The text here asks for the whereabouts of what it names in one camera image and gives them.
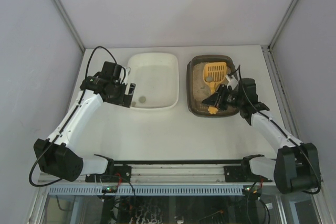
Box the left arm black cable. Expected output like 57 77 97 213
28 46 118 187

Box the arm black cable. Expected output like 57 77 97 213
226 63 322 195
28 46 118 187

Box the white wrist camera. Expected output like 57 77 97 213
122 67 131 84
226 74 238 90

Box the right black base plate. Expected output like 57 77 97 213
224 155 272 183

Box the white plastic tray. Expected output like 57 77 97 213
128 52 179 111

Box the yellow litter scoop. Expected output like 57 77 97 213
202 61 227 115

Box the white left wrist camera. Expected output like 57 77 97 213
122 67 131 84

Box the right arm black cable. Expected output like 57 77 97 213
226 63 322 195

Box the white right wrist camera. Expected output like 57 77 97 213
226 74 238 90

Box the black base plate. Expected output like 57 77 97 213
224 155 272 183
85 159 132 183

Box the brown litter box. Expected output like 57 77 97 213
186 55 239 118

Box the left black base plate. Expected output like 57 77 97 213
85 159 132 183

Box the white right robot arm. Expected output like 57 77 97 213
202 76 321 195

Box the aluminium rail frame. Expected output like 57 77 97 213
38 162 281 196

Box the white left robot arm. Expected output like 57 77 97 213
33 61 136 182

